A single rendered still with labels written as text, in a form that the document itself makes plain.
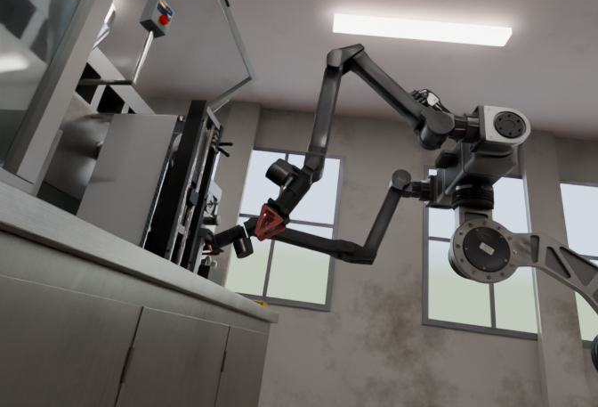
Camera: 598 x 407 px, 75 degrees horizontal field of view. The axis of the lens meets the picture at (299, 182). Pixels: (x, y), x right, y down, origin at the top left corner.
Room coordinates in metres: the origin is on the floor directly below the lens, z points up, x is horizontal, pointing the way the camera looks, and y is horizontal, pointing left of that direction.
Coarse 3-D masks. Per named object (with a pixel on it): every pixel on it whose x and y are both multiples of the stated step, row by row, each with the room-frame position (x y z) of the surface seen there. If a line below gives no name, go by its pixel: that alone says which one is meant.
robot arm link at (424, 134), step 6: (450, 114) 0.96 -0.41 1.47; (420, 132) 1.01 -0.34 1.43; (426, 132) 0.97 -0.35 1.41; (450, 132) 0.99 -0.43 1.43; (426, 138) 0.99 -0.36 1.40; (432, 138) 0.97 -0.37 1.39; (438, 138) 0.97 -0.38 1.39; (444, 138) 0.96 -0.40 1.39; (432, 144) 1.00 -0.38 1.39; (438, 144) 1.00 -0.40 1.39
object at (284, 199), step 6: (282, 192) 1.01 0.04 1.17; (288, 192) 1.00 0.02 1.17; (270, 198) 0.98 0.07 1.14; (282, 198) 1.00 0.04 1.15; (288, 198) 1.00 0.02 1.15; (294, 198) 1.00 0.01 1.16; (270, 204) 1.00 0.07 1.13; (276, 204) 0.98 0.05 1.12; (282, 204) 1.00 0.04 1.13; (288, 204) 1.00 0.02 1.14; (294, 204) 1.01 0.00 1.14; (282, 210) 0.97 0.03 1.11; (288, 210) 1.01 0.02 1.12; (288, 216) 1.02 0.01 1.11
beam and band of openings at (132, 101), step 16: (96, 48) 1.12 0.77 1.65; (96, 64) 1.14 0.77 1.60; (80, 96) 1.13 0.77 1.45; (96, 96) 1.20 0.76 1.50; (112, 96) 1.30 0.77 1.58; (128, 96) 1.34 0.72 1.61; (96, 112) 1.22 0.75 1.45; (112, 112) 1.34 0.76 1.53; (128, 112) 1.41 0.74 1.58; (144, 112) 1.46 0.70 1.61
